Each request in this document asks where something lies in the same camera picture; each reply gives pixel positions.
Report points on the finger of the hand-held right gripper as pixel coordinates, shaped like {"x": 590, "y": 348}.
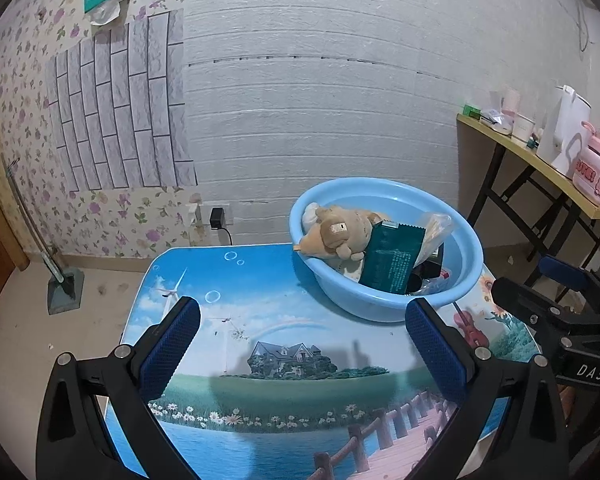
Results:
{"x": 520, "y": 300}
{"x": 562, "y": 270}

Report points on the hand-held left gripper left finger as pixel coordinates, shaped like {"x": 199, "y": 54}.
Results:
{"x": 172, "y": 345}

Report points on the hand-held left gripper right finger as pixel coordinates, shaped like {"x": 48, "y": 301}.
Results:
{"x": 435, "y": 350}

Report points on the black shampoo bottle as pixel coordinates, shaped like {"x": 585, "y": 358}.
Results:
{"x": 425, "y": 272}

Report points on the dark green foil packet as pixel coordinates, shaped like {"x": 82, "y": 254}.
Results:
{"x": 390, "y": 260}

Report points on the clear plastic bag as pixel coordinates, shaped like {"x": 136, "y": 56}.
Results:
{"x": 437, "y": 232}

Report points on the blue plastic basin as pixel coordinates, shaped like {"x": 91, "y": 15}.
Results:
{"x": 340, "y": 300}

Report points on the beige plush bear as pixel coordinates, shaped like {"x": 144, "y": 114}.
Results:
{"x": 340, "y": 235}

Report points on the person's right hand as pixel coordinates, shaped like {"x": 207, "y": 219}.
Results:
{"x": 567, "y": 399}

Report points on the pink water bottle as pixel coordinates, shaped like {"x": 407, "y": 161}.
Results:
{"x": 592, "y": 175}

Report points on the metal pole with base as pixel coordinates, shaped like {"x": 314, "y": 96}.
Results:
{"x": 62, "y": 292}

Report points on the black plug adapter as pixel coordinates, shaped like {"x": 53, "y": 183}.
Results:
{"x": 216, "y": 217}

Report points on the white electric kettle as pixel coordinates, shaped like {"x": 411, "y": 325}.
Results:
{"x": 560, "y": 130}

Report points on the crumpled white plastic bag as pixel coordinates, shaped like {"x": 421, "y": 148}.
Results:
{"x": 497, "y": 122}

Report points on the small green box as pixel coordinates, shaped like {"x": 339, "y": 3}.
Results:
{"x": 472, "y": 111}

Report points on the small beige toy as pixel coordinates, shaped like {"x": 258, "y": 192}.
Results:
{"x": 310, "y": 215}

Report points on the white wall socket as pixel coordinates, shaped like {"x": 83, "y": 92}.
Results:
{"x": 230, "y": 217}

